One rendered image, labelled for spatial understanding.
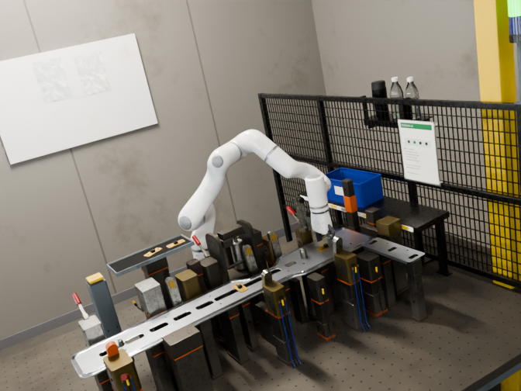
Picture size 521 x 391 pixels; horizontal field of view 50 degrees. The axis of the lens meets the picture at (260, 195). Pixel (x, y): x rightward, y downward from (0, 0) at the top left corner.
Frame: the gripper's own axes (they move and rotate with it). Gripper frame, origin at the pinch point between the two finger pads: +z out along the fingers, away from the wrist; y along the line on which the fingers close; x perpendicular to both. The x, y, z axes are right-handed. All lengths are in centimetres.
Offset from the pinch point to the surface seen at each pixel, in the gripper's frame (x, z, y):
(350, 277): -7.9, 6.8, 25.0
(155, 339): -89, 3, 7
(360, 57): 185, -48, -168
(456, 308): 31, 33, 45
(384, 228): 23.3, -0.7, 14.3
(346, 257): -6.9, -1.7, 23.3
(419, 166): 54, -20, 10
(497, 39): 58, -76, 53
